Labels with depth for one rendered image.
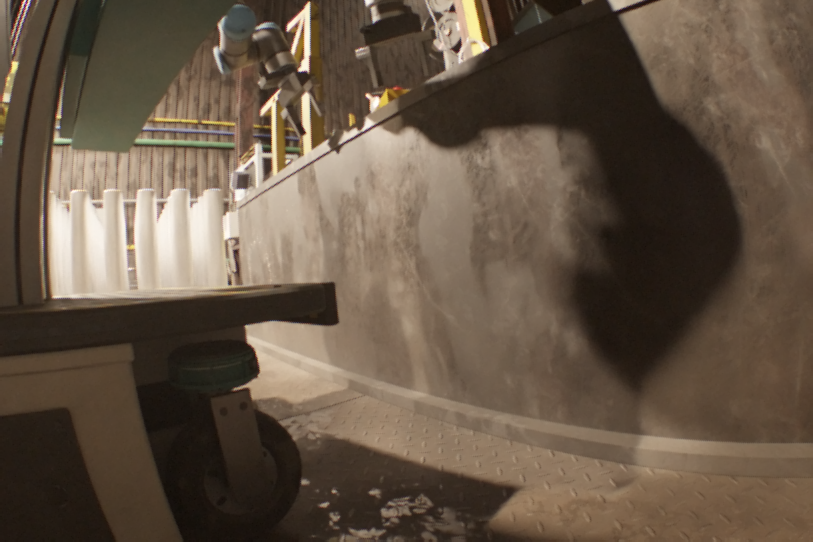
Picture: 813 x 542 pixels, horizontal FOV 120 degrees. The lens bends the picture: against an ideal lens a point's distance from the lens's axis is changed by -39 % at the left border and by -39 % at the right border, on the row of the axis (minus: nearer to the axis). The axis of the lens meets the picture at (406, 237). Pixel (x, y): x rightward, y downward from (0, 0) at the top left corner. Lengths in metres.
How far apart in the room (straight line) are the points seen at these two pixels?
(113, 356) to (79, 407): 0.05
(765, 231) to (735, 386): 0.21
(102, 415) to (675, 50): 0.75
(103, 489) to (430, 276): 0.69
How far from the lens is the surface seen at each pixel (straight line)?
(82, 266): 3.24
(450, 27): 3.49
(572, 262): 0.62
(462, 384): 0.81
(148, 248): 3.22
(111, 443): 0.35
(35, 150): 0.53
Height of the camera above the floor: 0.34
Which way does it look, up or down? 3 degrees up
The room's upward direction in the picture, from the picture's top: 6 degrees counter-clockwise
